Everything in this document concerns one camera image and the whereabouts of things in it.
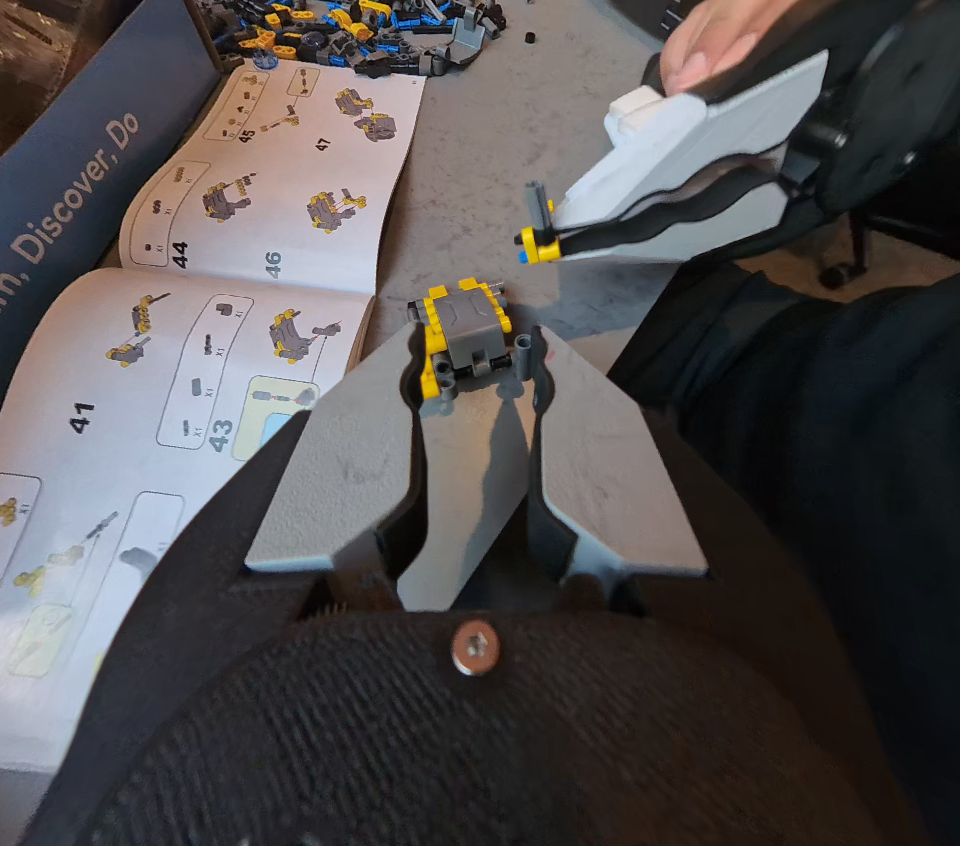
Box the crumpled clear plastic bag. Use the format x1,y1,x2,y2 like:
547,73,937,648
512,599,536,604
0,0,119,151

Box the black grey pin connector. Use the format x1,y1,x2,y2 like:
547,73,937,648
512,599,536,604
525,180,553,241

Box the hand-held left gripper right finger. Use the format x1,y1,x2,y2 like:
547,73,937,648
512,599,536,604
527,324,710,589

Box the yellow brick beam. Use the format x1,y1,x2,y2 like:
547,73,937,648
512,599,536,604
516,223,564,266

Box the black office chair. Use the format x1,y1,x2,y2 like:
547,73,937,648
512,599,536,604
816,208,960,293

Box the open instruction booklet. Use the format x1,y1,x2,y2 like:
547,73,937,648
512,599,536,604
0,60,429,773

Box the blue cardboard box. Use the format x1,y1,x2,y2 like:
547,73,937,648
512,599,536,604
0,0,228,404

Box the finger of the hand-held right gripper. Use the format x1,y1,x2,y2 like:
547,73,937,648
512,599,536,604
561,173,790,263
553,51,831,232

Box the yellow grey brick assembly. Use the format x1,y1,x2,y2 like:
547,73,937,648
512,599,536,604
405,277,536,404

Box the grey desk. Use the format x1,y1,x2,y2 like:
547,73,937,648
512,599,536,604
0,0,922,846

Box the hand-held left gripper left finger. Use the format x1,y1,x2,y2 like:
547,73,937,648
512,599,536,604
243,321,430,573

